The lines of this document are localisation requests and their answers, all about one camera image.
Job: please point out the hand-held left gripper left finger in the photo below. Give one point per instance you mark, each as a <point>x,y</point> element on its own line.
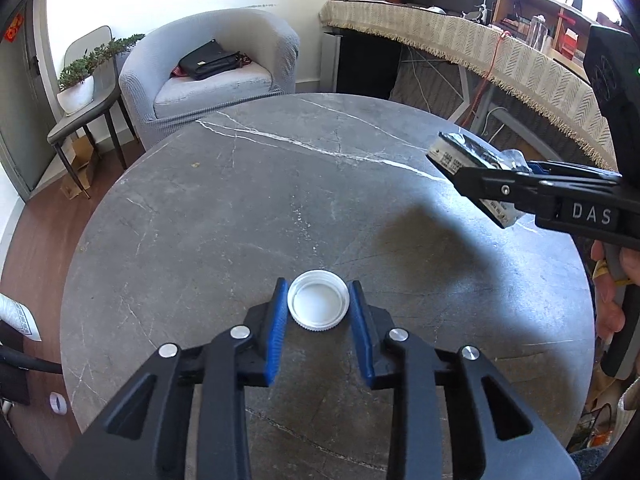
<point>277,332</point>

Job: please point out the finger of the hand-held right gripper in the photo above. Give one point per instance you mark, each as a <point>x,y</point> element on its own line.
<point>575,176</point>
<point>500,187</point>

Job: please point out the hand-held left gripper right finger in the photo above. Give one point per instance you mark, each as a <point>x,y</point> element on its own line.
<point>361,337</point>

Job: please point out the white bottle cap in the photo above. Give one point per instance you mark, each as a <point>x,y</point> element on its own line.
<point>319,302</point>

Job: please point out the black snack packet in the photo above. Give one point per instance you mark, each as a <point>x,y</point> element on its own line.
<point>460,152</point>

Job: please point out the person's right hand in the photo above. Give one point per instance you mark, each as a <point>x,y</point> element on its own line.
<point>609,305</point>

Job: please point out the glass jar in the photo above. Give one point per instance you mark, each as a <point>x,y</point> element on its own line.
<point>538,32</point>

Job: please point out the wooden bookshelf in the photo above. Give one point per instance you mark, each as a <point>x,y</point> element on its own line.
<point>550,5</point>

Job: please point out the desk with beige fringed cloth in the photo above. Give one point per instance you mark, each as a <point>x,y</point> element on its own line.
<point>450,30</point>

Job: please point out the white model plane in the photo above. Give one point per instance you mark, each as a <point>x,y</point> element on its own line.
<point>477,11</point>

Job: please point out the white tape roll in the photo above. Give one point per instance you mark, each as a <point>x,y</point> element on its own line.
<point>58,403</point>

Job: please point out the black pole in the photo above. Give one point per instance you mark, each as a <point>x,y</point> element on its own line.
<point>30,360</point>

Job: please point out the grey armchair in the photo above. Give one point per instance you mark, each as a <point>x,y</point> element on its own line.
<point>200,95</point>

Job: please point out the cardboard box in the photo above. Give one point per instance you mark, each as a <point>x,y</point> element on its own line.
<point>80,167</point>

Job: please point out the white patterned paper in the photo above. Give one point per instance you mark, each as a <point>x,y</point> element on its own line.
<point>17,317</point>

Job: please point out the black leather bag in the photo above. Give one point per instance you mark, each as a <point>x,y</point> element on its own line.
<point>207,60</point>

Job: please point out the grey dining chair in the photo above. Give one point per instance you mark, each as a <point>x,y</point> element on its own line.
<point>82,120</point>

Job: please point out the potted plant in white pot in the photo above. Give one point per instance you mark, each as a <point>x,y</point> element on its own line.
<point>77,92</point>

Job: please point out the grey door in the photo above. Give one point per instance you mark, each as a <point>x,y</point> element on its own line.
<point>17,125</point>

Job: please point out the red diamond door decoration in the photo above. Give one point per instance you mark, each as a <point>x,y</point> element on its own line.
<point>13,28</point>

